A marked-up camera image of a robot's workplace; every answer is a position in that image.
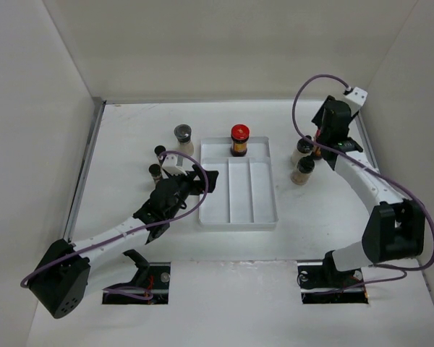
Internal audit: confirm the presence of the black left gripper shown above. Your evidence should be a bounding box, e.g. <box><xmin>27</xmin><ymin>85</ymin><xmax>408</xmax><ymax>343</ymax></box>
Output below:
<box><xmin>166</xmin><ymin>165</ymin><xmax>217</xmax><ymax>220</ymax></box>

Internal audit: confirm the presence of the red-lidded yellow-label sauce jar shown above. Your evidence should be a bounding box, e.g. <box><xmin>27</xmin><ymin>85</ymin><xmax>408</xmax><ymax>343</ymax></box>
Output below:
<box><xmin>311</xmin><ymin>128</ymin><xmax>322</xmax><ymax>160</ymax></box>

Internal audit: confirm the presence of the black-capped seasoning shaker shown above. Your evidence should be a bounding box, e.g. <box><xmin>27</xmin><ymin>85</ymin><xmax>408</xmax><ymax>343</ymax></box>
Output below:
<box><xmin>291</xmin><ymin>156</ymin><xmax>315</xmax><ymax>186</ymax></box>
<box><xmin>291</xmin><ymin>138</ymin><xmax>313</xmax><ymax>165</ymax></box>

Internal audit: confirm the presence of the red-lidded dark sauce jar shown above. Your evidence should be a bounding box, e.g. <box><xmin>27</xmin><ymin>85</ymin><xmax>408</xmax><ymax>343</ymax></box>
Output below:
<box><xmin>230</xmin><ymin>124</ymin><xmax>250</xmax><ymax>157</ymax></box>

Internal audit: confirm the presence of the clear grinder with grey cap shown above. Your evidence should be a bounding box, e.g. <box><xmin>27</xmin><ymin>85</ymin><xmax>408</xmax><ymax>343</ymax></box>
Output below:
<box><xmin>174</xmin><ymin>124</ymin><xmax>194</xmax><ymax>156</ymax></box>

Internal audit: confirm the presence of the small black-capped spice bottle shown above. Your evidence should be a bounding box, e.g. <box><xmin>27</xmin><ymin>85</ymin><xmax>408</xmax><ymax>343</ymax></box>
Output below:
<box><xmin>154</xmin><ymin>145</ymin><xmax>166</xmax><ymax>166</ymax></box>

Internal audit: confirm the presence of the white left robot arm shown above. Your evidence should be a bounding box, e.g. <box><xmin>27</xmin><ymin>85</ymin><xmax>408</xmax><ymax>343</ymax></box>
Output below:
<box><xmin>20</xmin><ymin>165</ymin><xmax>219</xmax><ymax>319</ymax></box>

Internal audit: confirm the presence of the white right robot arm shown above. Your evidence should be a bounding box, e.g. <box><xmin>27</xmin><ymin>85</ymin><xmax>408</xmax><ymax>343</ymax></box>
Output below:
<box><xmin>312</xmin><ymin>96</ymin><xmax>425</xmax><ymax>286</ymax></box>

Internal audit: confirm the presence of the white divided organizer tray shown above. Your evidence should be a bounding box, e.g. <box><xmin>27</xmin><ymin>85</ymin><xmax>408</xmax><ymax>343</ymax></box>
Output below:
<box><xmin>198</xmin><ymin>137</ymin><xmax>278</xmax><ymax>231</ymax></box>

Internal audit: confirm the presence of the small spice bottle black lid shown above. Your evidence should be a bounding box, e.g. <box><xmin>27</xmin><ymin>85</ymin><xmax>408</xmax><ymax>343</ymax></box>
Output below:
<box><xmin>148</xmin><ymin>163</ymin><xmax>163</xmax><ymax>185</ymax></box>

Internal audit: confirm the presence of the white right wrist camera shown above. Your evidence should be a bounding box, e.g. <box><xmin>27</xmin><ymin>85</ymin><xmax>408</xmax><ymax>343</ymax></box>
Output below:
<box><xmin>344</xmin><ymin>87</ymin><xmax>368</xmax><ymax>108</ymax></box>

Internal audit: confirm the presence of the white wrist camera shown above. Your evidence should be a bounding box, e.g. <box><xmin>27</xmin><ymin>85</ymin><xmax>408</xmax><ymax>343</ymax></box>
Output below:
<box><xmin>344</xmin><ymin>87</ymin><xmax>368</xmax><ymax>108</ymax></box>
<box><xmin>161</xmin><ymin>154</ymin><xmax>186</xmax><ymax>176</ymax></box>

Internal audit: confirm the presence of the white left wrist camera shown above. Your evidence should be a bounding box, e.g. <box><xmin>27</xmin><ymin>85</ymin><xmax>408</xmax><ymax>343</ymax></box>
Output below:
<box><xmin>161</xmin><ymin>154</ymin><xmax>186</xmax><ymax>176</ymax></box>

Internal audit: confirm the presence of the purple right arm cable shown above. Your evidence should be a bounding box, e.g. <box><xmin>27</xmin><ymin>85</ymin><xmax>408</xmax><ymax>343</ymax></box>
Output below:
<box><xmin>292</xmin><ymin>74</ymin><xmax>434</xmax><ymax>290</ymax></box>

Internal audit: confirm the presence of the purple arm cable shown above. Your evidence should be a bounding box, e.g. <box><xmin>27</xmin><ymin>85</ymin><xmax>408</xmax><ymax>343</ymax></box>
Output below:
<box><xmin>20</xmin><ymin>150</ymin><xmax>210</xmax><ymax>301</ymax></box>
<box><xmin>292</xmin><ymin>74</ymin><xmax>434</xmax><ymax>290</ymax></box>

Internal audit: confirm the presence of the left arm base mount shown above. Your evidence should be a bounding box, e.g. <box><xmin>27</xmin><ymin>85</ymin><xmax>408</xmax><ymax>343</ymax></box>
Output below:
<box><xmin>102</xmin><ymin>250</ymin><xmax>171</xmax><ymax>305</ymax></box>

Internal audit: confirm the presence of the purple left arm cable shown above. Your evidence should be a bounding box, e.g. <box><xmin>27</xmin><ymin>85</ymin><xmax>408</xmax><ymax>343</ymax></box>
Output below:
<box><xmin>20</xmin><ymin>150</ymin><xmax>210</xmax><ymax>301</ymax></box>

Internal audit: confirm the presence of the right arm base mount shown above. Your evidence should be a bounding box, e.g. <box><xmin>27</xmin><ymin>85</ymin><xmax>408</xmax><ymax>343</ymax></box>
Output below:
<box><xmin>297</xmin><ymin>251</ymin><xmax>368</xmax><ymax>304</ymax></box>

